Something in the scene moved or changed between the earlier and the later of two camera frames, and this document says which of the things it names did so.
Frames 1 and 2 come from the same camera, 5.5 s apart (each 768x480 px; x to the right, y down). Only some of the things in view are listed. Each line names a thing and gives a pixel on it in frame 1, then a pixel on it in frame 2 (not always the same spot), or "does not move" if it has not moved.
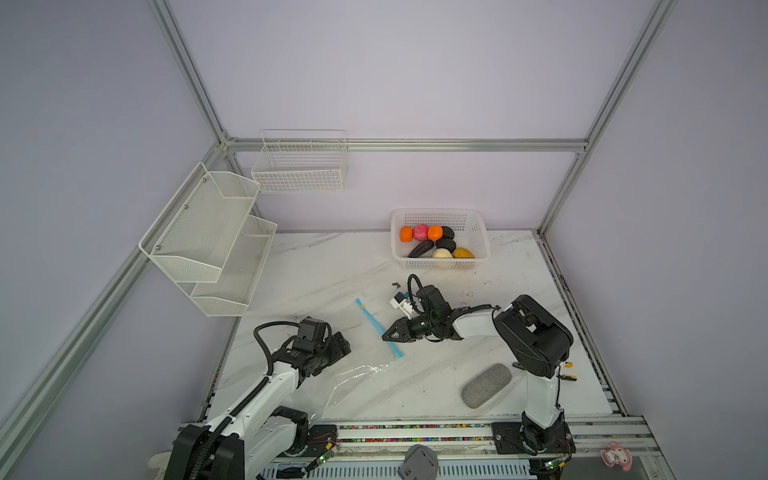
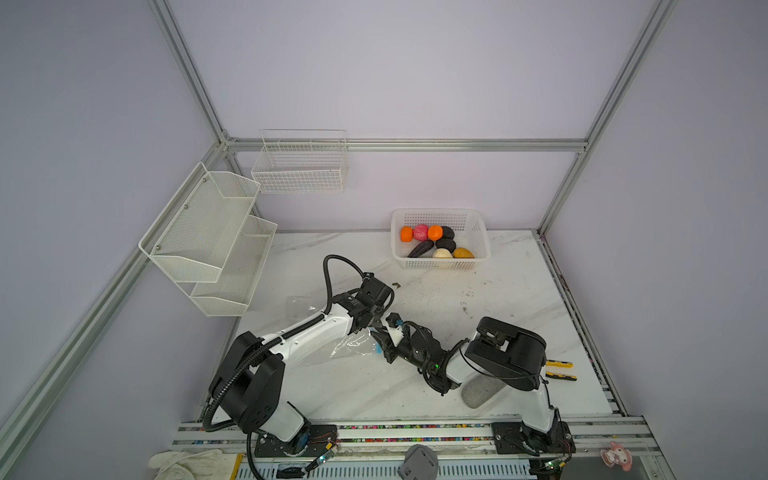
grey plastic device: [420, 463] does not move
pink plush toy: [617, 455] does not move
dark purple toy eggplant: [420, 248] does not move
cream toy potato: [442, 253] does not move
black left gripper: [337, 346] to [378, 312]
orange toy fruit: [435, 232] does not move
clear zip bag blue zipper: [371, 356] to [362, 347]
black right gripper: [397, 326] to [388, 348]
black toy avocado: [448, 244] does not move
